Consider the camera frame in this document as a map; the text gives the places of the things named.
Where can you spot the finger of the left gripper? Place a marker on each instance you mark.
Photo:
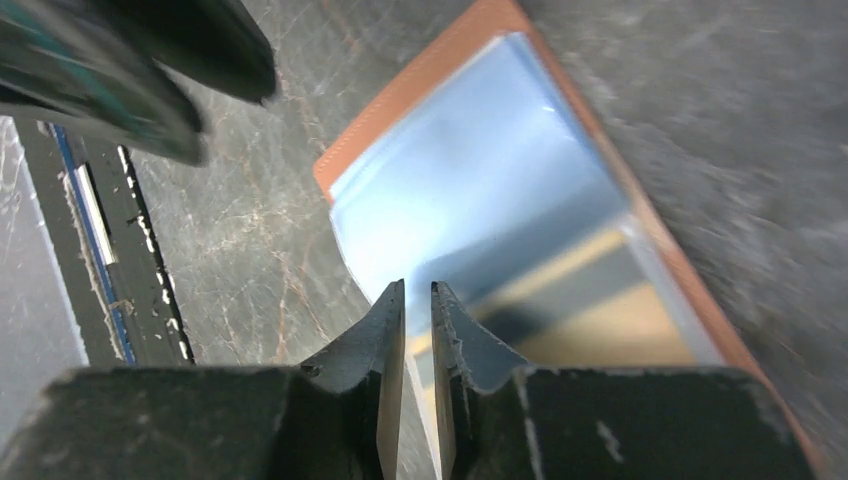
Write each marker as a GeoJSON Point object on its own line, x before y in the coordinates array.
{"type": "Point", "coordinates": [68, 63]}
{"type": "Point", "coordinates": [216, 43]}

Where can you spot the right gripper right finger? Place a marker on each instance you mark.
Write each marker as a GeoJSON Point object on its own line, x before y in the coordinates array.
{"type": "Point", "coordinates": [481, 400]}

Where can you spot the tan leather card holder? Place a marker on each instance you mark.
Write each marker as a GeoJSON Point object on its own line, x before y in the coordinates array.
{"type": "Point", "coordinates": [717, 419]}

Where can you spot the orange credit card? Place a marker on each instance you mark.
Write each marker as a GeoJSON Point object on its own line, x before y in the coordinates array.
{"type": "Point", "coordinates": [591, 304]}

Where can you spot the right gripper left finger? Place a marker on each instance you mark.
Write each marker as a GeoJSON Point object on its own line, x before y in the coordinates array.
{"type": "Point", "coordinates": [352, 397]}

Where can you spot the blue credit card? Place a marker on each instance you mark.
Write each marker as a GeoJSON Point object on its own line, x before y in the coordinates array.
{"type": "Point", "coordinates": [491, 174]}

